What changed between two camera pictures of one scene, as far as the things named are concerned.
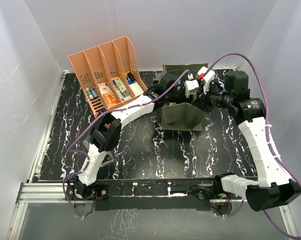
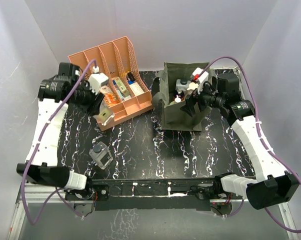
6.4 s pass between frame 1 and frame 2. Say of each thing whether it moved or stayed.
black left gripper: moved
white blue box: stayed
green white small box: stayed
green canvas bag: stayed
